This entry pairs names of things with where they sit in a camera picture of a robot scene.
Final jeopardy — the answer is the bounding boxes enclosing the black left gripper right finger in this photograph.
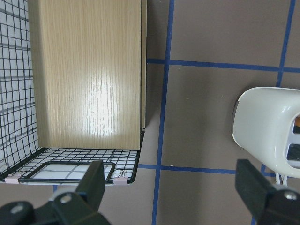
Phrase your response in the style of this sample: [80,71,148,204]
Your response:
[235,159,300,225]

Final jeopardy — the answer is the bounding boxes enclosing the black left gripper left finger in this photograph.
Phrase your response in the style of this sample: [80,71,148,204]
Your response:
[0,160,106,225]

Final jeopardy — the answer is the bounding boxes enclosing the white toaster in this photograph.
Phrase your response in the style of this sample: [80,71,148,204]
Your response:
[232,87,300,178]

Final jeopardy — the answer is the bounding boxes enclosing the pink binder clip right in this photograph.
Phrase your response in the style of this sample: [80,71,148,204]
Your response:
[113,170,128,186]

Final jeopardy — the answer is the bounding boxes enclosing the pink binder clip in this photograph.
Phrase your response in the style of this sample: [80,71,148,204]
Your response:
[113,170,128,186]
[4,173,21,184]

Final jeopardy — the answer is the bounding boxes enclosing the pink binder clip left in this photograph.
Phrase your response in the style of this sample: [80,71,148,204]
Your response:
[4,173,21,184]

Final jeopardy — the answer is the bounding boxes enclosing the white toaster power cable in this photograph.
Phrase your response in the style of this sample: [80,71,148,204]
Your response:
[275,172,288,186]

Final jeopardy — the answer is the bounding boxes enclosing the wire rack with wooden shelves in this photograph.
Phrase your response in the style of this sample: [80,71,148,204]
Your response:
[0,0,147,185]

